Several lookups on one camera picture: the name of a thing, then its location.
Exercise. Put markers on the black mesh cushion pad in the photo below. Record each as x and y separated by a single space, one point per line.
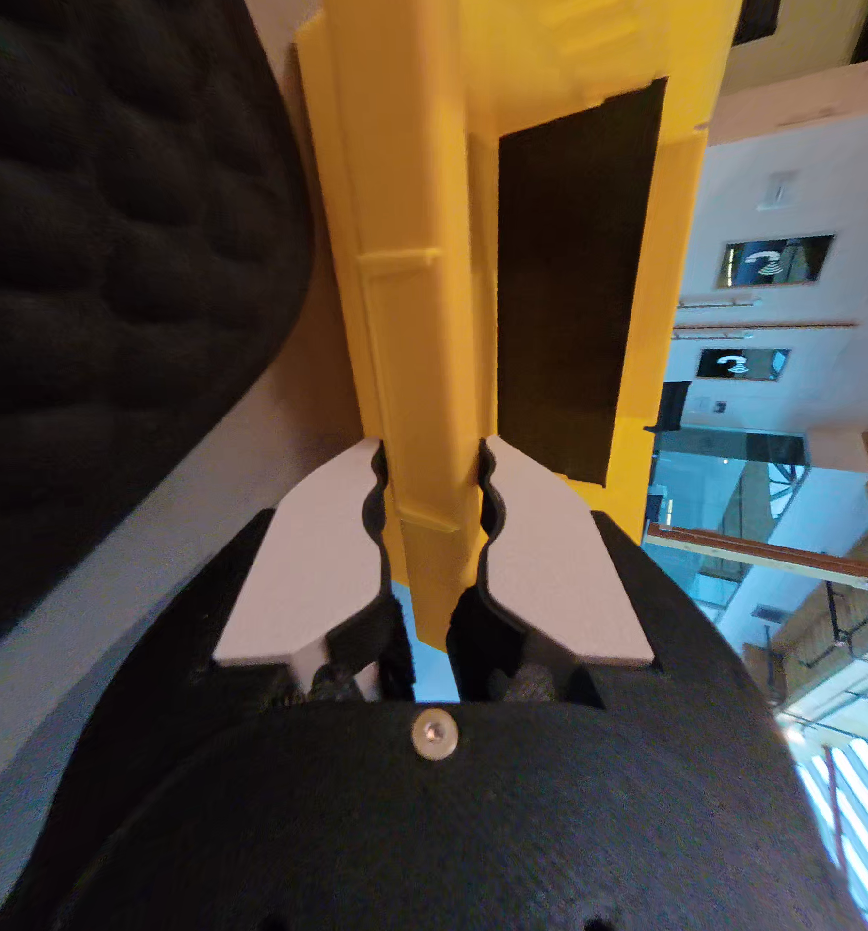
114 254

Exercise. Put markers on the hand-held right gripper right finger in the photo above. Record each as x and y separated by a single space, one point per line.
564 582

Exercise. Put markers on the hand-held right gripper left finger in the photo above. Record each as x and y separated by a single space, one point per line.
310 574

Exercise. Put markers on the door window with phone icon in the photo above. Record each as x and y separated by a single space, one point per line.
743 364
775 262

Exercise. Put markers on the wooden office desk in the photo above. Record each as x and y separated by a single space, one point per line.
768 556

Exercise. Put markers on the yellow plastic bin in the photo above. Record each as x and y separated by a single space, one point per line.
405 291

